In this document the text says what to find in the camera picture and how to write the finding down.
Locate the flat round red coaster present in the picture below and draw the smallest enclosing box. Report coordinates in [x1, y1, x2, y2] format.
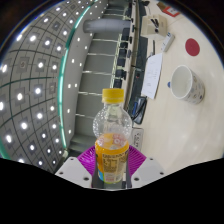
[184, 37, 201, 57]

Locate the row of black office chairs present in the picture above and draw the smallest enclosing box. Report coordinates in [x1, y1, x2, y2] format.
[111, 0, 141, 89]

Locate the black folder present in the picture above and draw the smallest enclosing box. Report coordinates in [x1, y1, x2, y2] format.
[130, 95, 148, 125]

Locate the white remote control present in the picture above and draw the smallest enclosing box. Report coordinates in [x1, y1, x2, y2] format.
[161, 32, 176, 53]

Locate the white printed paper sheet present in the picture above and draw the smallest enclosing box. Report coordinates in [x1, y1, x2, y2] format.
[140, 52, 164, 100]

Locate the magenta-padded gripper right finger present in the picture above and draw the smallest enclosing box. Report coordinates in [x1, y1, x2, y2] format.
[125, 144, 165, 190]

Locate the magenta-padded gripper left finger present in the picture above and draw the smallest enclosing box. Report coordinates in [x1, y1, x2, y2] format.
[54, 145, 100, 190]

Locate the yellow-capped orange drink bottle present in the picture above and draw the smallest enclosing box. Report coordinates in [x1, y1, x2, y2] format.
[92, 88, 133, 185]

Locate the group of ceiling lights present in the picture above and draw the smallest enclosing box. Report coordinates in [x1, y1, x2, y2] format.
[0, 0, 101, 168]

